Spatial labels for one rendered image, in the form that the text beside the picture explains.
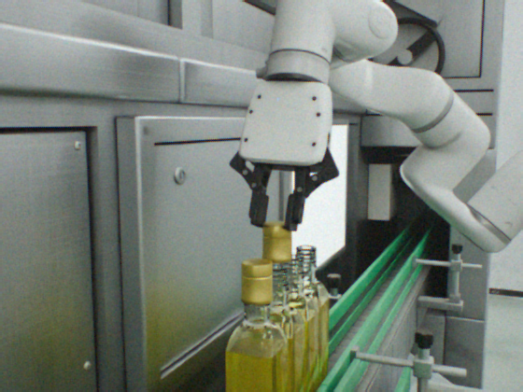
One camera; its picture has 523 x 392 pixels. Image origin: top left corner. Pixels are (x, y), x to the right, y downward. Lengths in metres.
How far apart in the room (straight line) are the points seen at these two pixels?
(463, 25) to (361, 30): 1.00
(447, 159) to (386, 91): 0.14
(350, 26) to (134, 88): 0.27
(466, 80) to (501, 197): 0.82
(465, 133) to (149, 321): 0.51
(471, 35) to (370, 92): 0.88
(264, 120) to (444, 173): 0.33
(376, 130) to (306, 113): 1.05
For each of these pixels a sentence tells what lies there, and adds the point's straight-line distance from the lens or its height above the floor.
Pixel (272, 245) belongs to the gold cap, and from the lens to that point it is 0.65.
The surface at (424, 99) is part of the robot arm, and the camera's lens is 0.81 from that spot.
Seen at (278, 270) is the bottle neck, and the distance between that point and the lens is 0.66.
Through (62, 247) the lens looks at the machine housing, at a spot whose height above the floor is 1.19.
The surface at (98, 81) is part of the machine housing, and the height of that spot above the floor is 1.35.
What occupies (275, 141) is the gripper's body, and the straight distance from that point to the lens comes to 0.64.
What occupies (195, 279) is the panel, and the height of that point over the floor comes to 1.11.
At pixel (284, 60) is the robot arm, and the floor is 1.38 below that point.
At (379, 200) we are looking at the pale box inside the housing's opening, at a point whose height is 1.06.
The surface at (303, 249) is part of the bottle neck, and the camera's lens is 0.77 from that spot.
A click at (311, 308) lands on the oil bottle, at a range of 0.73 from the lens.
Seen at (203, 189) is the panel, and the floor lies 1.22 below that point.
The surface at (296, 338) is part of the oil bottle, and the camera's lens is 0.68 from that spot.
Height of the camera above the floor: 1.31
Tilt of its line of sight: 8 degrees down
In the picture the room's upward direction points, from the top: straight up
